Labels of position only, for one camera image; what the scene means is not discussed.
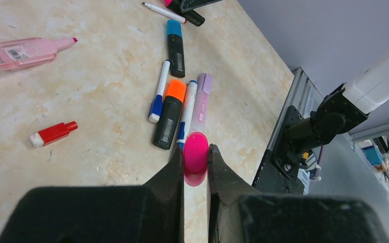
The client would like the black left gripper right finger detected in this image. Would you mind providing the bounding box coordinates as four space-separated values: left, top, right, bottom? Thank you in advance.
208 144 389 242

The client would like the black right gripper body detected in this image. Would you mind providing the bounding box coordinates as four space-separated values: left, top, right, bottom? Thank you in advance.
180 0 222 13

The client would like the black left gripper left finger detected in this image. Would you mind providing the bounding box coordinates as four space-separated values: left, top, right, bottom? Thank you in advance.
0 146 184 242

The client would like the pink capped black highlighter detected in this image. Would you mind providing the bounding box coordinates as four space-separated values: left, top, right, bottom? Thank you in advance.
164 0 205 27

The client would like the red capped white marker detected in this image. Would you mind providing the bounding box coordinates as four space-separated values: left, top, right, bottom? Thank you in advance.
142 2 187 24

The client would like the blue capped black highlighter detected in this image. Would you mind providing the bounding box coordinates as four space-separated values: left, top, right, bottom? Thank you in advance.
167 19 185 78

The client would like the pink highlighter cap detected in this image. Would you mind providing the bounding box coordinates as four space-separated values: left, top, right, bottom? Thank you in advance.
182 132 209 187

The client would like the orange capped black highlighter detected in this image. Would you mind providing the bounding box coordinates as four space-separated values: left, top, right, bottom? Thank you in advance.
152 79 186 150

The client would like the small blue capped marker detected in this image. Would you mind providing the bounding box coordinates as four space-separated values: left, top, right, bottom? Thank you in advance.
148 59 171 124

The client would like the red marker cap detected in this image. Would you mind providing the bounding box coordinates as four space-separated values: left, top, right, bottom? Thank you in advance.
29 121 78 148

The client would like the pink correction tape pen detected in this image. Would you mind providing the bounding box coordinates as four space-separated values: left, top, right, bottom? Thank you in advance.
0 37 78 71

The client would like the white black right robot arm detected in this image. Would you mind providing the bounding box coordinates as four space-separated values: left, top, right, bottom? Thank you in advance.
207 1 370 155

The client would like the lilac highlighter pen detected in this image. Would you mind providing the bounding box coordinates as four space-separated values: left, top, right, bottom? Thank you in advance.
190 73 213 133

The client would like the blue capped white marker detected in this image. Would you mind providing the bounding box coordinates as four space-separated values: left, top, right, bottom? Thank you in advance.
176 80 198 149

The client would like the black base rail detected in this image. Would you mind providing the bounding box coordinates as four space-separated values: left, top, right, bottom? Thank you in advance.
252 105 309 195

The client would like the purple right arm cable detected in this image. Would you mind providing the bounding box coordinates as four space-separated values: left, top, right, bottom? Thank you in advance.
314 146 324 182

